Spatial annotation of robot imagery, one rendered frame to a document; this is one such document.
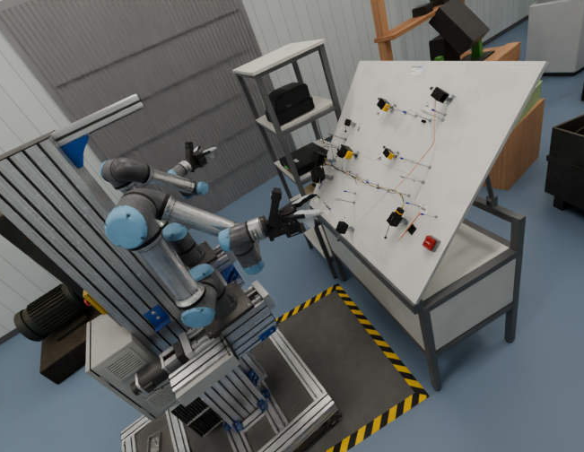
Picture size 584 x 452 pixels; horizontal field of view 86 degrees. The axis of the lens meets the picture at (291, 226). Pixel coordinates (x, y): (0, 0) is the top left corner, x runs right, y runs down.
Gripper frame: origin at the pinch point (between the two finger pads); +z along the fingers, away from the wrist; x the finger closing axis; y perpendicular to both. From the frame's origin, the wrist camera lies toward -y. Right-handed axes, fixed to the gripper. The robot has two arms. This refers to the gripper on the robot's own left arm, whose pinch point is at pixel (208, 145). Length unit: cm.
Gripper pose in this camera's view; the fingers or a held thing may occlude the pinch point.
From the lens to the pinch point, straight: 209.7
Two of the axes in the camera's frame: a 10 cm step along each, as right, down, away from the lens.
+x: 8.4, 1.8, -5.2
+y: 2.3, 7.5, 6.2
